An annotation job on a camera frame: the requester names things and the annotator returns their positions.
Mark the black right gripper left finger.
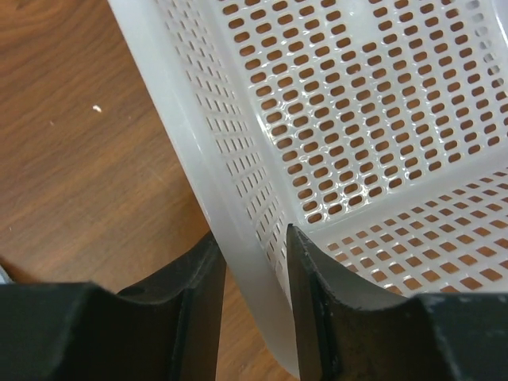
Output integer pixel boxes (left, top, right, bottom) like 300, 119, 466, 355
1, 234, 225, 380

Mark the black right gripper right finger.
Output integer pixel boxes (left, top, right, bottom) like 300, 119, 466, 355
287, 225, 507, 380

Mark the white perforated plastic basket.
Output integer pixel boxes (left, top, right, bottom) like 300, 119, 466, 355
110, 1, 507, 377

